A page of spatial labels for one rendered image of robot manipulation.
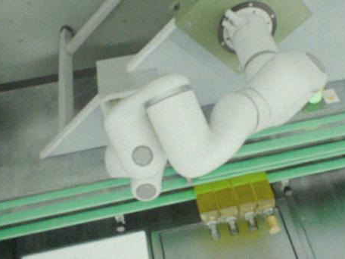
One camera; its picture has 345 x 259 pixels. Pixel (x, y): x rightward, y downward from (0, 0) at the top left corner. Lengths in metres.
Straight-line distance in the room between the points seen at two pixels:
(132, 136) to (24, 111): 1.31
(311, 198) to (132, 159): 0.92
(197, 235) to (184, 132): 0.79
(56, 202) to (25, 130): 0.61
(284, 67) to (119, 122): 0.31
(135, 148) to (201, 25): 0.45
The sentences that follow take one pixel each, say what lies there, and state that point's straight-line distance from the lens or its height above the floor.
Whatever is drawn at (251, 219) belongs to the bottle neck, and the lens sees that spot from 1.30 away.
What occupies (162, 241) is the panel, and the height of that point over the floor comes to 1.04.
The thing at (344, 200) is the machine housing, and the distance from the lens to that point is 1.59.
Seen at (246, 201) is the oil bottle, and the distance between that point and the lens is 1.31.
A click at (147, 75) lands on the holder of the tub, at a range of 1.26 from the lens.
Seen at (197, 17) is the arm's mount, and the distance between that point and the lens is 1.11.
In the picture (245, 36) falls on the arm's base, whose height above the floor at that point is 0.92.
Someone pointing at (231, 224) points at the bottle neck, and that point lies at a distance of 1.29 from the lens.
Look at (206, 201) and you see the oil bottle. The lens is 1.32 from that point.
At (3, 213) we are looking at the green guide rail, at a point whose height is 0.93.
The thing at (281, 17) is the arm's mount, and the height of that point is 0.84.
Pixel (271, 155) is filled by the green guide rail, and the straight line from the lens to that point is 1.38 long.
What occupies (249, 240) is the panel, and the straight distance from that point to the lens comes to 1.43.
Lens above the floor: 1.77
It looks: 38 degrees down
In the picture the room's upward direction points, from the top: 163 degrees clockwise
